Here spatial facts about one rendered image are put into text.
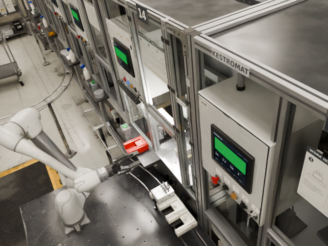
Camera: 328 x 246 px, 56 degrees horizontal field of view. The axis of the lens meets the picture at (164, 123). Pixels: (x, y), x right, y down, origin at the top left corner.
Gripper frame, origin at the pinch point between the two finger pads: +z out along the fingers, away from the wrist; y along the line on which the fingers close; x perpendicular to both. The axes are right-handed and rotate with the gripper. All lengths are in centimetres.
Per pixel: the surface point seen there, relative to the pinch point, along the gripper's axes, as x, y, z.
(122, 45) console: 35, 60, 19
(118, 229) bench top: -10, -44, -27
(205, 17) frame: -28, 88, 40
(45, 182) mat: 139, -111, -70
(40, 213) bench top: 36, -44, -72
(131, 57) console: 27, 55, 20
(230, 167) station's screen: -73, 44, 18
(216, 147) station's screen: -63, 48, 18
